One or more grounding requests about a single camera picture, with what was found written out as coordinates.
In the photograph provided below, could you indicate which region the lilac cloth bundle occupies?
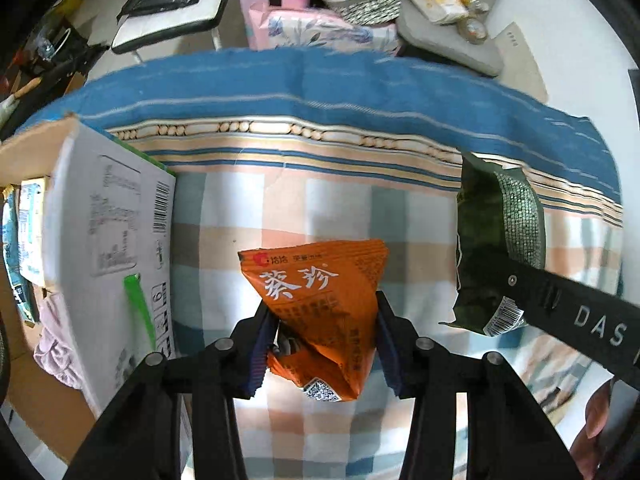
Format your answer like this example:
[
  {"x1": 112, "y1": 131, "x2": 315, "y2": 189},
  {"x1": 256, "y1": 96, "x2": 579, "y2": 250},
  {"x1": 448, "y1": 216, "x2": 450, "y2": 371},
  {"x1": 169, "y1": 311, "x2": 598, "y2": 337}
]
[{"x1": 34, "y1": 294, "x2": 85, "y2": 390}]

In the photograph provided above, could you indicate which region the tape roll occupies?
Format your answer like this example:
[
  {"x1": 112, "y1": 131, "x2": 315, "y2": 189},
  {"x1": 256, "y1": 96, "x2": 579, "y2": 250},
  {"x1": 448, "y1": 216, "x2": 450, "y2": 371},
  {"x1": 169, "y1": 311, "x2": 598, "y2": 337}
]
[{"x1": 457, "y1": 16, "x2": 488, "y2": 44}]

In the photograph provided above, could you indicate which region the plaid checkered tablecloth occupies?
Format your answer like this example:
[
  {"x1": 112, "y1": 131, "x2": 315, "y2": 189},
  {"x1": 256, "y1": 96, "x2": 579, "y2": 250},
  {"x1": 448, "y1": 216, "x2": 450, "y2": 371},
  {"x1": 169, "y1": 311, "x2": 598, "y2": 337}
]
[{"x1": 14, "y1": 46, "x2": 625, "y2": 480}]

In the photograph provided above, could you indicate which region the yellow blue carton box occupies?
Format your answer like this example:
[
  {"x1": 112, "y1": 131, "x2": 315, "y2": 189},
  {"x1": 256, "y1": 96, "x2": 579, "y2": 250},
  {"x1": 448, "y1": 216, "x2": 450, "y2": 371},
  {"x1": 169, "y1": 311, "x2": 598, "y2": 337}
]
[{"x1": 17, "y1": 177, "x2": 49, "y2": 288}]

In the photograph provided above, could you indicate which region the orange snack packet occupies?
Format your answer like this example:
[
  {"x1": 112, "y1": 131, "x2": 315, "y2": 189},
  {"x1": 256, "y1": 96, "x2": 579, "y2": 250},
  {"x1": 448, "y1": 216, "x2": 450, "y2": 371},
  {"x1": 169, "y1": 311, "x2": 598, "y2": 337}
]
[{"x1": 239, "y1": 240, "x2": 390, "y2": 402}]

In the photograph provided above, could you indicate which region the white goose plush toy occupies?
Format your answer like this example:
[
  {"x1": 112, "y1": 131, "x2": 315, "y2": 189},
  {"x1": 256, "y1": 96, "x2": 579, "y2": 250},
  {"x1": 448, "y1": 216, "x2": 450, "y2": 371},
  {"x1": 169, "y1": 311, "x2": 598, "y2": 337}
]
[{"x1": 0, "y1": 77, "x2": 42, "y2": 126}]

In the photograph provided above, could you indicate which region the person's right hand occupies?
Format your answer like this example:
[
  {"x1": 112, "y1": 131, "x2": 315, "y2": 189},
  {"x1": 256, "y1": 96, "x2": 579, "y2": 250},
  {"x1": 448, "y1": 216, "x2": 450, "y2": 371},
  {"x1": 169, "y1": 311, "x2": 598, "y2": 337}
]
[{"x1": 570, "y1": 380, "x2": 612, "y2": 480}]

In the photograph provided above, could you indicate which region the brown cardboard box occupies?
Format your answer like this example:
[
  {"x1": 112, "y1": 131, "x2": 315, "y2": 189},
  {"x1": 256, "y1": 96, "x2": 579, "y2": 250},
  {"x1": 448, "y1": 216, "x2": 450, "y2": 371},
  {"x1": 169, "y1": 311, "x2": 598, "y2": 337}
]
[{"x1": 1, "y1": 116, "x2": 176, "y2": 462}]

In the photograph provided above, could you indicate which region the blue tube packet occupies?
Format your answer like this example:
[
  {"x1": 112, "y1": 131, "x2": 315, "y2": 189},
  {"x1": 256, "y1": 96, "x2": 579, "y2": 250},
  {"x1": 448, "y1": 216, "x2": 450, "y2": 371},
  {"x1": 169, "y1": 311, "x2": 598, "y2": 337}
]
[{"x1": 2, "y1": 185, "x2": 39, "y2": 324}]

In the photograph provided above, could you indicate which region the dark green snack packet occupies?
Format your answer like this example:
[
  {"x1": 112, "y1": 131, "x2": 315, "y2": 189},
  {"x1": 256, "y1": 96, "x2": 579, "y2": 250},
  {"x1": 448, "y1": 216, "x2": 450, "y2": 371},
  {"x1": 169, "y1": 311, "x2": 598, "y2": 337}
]
[{"x1": 447, "y1": 153, "x2": 546, "y2": 337}]

